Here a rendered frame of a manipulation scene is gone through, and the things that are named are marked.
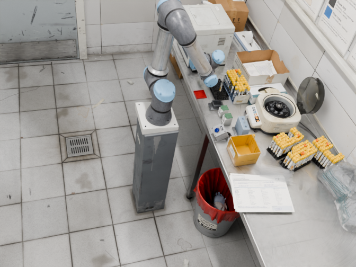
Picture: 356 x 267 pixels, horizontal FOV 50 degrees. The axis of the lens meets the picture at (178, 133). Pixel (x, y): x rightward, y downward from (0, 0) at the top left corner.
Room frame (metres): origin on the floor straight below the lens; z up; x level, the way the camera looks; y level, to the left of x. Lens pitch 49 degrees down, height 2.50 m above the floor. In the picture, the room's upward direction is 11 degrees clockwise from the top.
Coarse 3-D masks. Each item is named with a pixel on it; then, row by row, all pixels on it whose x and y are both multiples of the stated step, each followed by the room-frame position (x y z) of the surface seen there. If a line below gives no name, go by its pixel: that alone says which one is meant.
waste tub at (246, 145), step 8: (232, 136) 1.40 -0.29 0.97; (240, 136) 1.41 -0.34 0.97; (248, 136) 1.43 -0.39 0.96; (232, 144) 1.35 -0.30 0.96; (240, 144) 1.42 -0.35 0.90; (248, 144) 1.43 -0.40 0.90; (256, 144) 1.37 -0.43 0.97; (232, 152) 1.33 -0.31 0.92; (240, 152) 1.38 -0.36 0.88; (248, 152) 1.39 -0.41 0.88; (256, 152) 1.35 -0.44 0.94; (232, 160) 1.31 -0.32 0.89; (240, 160) 1.28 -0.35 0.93; (248, 160) 1.30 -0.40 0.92; (256, 160) 1.32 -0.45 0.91
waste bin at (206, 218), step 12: (216, 168) 1.57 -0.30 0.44; (204, 180) 1.48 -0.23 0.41; (216, 180) 1.54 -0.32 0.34; (204, 192) 1.44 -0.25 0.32; (228, 192) 1.51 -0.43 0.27; (204, 204) 1.29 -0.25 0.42; (228, 204) 1.48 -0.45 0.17; (204, 216) 1.29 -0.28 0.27; (216, 216) 1.25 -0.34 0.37; (228, 216) 1.26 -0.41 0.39; (204, 228) 1.29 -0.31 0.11; (216, 228) 1.27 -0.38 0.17; (228, 228) 1.32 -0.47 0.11
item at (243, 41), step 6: (234, 36) 2.42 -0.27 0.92; (240, 36) 2.41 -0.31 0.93; (246, 36) 2.40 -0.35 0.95; (252, 36) 2.36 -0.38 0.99; (234, 42) 2.40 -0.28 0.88; (240, 42) 2.34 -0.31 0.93; (246, 42) 2.37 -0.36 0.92; (252, 42) 2.36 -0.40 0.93; (240, 48) 2.32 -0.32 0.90; (246, 48) 2.28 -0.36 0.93; (252, 48) 2.29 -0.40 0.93; (258, 48) 2.31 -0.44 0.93
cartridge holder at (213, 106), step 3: (213, 102) 1.72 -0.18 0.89; (216, 102) 1.72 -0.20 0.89; (219, 102) 1.73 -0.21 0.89; (210, 105) 1.69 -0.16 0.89; (213, 105) 1.68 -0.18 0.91; (216, 105) 1.68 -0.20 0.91; (219, 105) 1.68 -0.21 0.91; (210, 108) 1.67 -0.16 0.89; (213, 108) 1.67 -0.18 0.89; (216, 108) 1.68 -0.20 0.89
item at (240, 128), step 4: (240, 116) 1.56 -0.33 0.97; (244, 116) 1.57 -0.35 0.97; (240, 120) 1.53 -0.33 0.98; (244, 120) 1.53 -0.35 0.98; (236, 124) 1.55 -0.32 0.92; (240, 124) 1.51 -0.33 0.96; (244, 124) 1.50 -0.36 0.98; (232, 128) 1.55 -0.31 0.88; (236, 128) 1.53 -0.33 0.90; (240, 128) 1.50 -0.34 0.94; (244, 128) 1.47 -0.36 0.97; (248, 128) 1.48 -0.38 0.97; (236, 132) 1.51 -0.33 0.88; (240, 132) 1.48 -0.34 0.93; (244, 132) 1.47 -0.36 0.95
